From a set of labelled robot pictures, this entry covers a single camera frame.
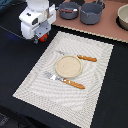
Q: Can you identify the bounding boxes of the red tomato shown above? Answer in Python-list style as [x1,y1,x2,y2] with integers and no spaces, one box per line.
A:
[39,34,48,42]

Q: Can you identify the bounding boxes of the brown sausage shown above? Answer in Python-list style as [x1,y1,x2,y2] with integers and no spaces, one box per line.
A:
[61,9,72,13]

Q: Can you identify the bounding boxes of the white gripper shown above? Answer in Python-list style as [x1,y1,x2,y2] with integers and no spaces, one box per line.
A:
[19,5,56,44]

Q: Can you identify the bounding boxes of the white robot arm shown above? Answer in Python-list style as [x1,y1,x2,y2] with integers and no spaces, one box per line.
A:
[19,0,56,43]

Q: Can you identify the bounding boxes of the beige woven placemat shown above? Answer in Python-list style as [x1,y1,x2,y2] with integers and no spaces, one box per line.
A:
[12,30,115,128]

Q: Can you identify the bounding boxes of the wooden handled knife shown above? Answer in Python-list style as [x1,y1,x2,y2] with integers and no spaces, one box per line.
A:
[56,50,97,62]

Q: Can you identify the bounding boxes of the grey cooking pot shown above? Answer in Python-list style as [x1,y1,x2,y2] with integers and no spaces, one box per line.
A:
[80,0,105,25]

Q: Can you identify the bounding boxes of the pink brown board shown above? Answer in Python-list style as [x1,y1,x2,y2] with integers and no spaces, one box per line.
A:
[54,0,128,43]

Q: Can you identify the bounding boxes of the grey frying pan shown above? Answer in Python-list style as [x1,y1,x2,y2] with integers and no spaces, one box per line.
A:
[57,2,79,20]

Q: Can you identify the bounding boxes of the beige bowl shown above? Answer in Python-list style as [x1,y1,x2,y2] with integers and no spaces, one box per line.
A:
[118,4,128,30]

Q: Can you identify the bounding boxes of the round beige plate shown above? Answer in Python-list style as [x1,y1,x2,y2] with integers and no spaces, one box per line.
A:
[55,55,83,78]

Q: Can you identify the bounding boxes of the wooden handled fork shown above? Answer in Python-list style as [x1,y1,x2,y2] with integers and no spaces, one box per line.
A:
[43,71,85,89]

